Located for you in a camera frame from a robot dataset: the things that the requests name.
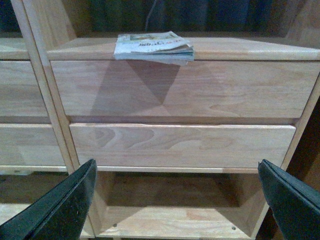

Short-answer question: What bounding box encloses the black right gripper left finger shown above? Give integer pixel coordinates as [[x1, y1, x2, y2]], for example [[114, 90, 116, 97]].
[[0, 159, 97, 240]]

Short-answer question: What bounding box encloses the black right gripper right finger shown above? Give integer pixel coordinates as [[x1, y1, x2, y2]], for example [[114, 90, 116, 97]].
[[258, 159, 320, 240]]

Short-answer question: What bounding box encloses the white paperback book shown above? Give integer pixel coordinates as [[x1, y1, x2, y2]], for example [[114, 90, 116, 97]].
[[113, 31, 195, 66]]

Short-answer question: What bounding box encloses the left neighbouring wooden shelf unit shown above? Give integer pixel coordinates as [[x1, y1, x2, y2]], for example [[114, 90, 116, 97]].
[[0, 0, 88, 223]]

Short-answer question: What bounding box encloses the upper wooden drawer front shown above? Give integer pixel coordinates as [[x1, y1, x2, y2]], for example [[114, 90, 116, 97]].
[[51, 60, 320, 118]]

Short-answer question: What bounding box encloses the wooden drawer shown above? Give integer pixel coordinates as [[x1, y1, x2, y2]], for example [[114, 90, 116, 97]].
[[51, 60, 320, 118], [70, 123, 296, 169]]

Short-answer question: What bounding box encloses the lower wooden drawer front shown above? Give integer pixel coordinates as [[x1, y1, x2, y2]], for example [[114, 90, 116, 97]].
[[70, 123, 296, 169]]

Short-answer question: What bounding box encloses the light wooden bookshelf unit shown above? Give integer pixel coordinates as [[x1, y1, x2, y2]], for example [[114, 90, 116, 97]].
[[12, 0, 320, 240]]

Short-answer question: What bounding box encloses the dark hanging curtain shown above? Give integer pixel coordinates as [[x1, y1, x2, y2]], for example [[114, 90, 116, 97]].
[[84, 0, 300, 36]]

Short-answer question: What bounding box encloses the thin grey cable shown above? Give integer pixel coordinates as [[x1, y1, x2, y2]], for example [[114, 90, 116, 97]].
[[144, 0, 159, 35]]

